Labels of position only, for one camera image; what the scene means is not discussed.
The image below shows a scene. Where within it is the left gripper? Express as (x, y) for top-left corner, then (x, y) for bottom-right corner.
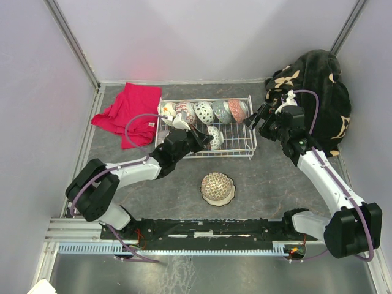
(174, 125), (214, 163)

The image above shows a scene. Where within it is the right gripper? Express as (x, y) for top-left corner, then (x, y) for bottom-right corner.
(242, 102), (288, 142)

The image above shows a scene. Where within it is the white leaf motif bowl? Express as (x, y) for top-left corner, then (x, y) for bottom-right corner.
(207, 125), (224, 150)

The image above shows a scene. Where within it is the white wire dish rack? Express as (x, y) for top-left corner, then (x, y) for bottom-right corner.
(155, 95), (257, 160)

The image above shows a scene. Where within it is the red rimmed bowl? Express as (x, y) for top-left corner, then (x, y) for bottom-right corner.
(194, 101), (215, 126)

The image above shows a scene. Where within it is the grey hexagon pattern bowl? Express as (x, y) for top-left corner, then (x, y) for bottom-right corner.
(212, 100), (232, 124)

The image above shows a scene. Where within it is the blue triangle pattern bowl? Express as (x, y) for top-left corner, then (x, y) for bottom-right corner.
(175, 101), (197, 125)

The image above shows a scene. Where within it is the purple striped bowl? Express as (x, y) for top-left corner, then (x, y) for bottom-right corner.
(157, 130), (170, 144)

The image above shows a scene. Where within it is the floral orange green bowl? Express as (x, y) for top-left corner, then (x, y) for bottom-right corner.
(157, 101), (176, 119)

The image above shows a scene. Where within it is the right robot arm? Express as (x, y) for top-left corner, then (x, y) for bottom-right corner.
(243, 103), (382, 262)

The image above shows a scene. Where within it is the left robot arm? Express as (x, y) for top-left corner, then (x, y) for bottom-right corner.
(65, 128), (214, 239)

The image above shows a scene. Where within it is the red folded t-shirt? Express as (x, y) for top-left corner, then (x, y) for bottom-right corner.
(91, 83), (162, 149)

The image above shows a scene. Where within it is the black floral blanket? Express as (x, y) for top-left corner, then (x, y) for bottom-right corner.
(265, 49), (352, 157)

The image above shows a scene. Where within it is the white paper corner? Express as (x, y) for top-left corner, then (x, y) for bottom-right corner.
(28, 279), (56, 294)

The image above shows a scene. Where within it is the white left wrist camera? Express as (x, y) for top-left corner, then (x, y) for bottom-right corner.
(166, 111), (190, 130)

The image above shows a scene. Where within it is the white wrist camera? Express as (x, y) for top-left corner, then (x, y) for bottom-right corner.
(275, 90), (298, 114)
(166, 111), (190, 130)

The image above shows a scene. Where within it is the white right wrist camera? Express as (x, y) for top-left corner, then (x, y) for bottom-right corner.
(275, 90), (298, 114)

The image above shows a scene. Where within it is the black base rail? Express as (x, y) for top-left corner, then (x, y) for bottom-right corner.
(100, 217), (319, 251)

